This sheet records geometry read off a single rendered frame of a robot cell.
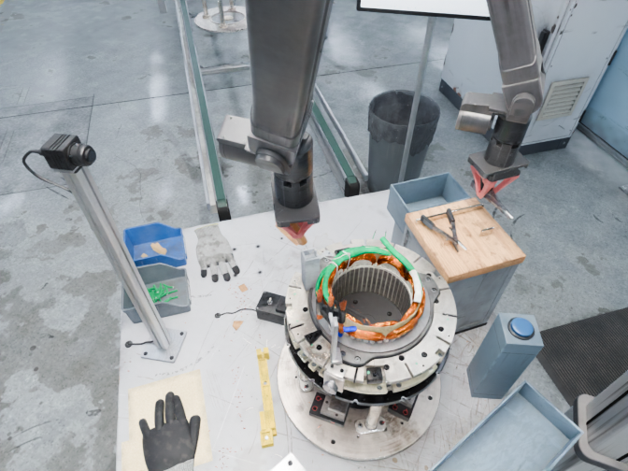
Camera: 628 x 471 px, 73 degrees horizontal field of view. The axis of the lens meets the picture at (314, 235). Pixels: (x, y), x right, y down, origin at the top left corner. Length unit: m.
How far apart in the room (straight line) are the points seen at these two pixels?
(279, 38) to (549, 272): 2.34
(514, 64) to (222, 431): 0.92
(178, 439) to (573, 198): 2.64
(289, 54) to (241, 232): 1.08
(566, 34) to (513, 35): 2.12
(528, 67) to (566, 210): 2.23
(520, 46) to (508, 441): 0.63
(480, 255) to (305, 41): 0.75
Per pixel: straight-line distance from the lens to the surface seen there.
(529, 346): 0.94
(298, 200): 0.62
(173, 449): 1.05
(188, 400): 1.10
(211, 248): 1.32
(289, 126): 0.45
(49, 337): 2.38
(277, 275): 1.26
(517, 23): 0.77
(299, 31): 0.31
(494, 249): 1.01
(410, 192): 1.16
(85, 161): 0.74
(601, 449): 1.01
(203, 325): 1.19
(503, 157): 0.91
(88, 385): 2.16
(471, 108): 0.86
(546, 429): 0.88
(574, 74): 3.10
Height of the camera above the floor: 1.77
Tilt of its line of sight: 47 degrees down
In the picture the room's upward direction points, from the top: straight up
